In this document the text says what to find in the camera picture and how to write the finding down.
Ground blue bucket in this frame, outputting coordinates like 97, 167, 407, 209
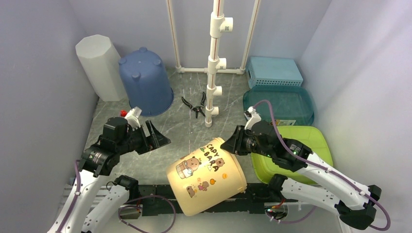
118, 47, 174, 117

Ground translucent white faceted bin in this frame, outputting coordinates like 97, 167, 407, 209
75, 34, 126, 101

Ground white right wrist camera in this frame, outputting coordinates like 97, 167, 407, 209
244, 106, 261, 130

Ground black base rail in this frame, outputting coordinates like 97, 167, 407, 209
111, 176, 298, 216

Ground lime green plastic tub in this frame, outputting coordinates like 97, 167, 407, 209
251, 126, 333, 185

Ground beige plastic bucket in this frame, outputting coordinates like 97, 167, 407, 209
166, 137, 247, 216

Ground black handled pliers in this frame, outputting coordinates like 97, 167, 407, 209
181, 92, 206, 118

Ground white PVC pipe frame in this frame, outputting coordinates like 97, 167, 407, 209
166, 0, 261, 128

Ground light blue perforated basket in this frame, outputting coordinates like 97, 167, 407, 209
245, 56, 303, 88

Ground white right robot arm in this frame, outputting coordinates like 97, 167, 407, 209
221, 121, 381, 230

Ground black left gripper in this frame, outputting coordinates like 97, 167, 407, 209
117, 119, 171, 155

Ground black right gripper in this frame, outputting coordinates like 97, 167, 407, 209
221, 125, 273, 158

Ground teal translucent plastic tub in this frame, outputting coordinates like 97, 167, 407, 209
242, 85, 314, 126

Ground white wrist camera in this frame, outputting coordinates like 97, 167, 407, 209
120, 107, 142, 129
244, 106, 261, 130

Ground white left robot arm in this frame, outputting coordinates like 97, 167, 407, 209
49, 116, 171, 233

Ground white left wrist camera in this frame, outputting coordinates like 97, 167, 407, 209
120, 107, 142, 129

